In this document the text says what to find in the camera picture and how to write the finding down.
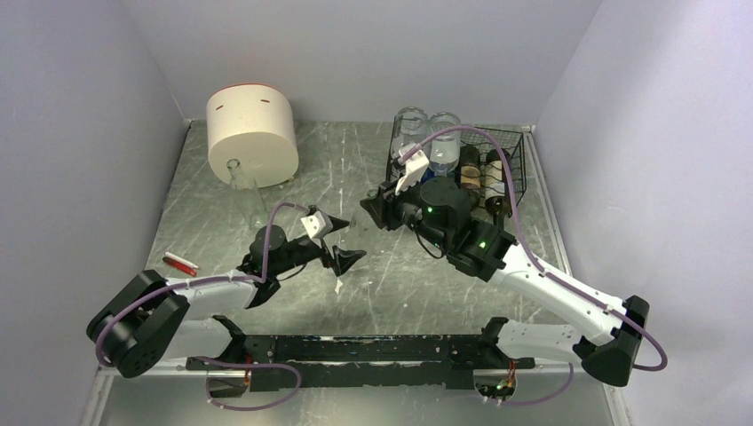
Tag clear bottle silver cap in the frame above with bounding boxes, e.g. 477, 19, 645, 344
429, 112, 461, 176

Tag black wire wine rack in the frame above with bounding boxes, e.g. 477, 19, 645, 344
385, 107, 527, 224

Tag olive wine bottle white label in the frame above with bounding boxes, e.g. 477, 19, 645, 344
484, 150, 511, 228

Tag dark green wine bottle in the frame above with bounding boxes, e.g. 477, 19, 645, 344
458, 146, 481, 194

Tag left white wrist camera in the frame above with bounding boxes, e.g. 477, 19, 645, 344
300, 211, 333, 240

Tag clear bottle white cap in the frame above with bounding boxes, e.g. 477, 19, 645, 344
390, 106, 429, 159

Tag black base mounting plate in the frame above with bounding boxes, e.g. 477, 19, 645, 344
186, 335, 535, 396

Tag clear open-neck glass bottle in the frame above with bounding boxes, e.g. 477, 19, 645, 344
348, 210, 370, 236

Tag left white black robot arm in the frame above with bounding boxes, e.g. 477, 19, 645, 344
86, 205, 367, 378

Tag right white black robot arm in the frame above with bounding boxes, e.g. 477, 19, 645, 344
360, 177, 650, 387

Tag cream cylindrical container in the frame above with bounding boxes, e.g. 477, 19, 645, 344
205, 83, 299, 187

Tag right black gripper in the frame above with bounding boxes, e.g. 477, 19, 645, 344
361, 171, 450, 251

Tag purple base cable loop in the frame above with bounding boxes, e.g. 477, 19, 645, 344
187, 355, 302, 412

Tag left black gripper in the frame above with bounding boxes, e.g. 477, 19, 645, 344
271, 216, 367, 276

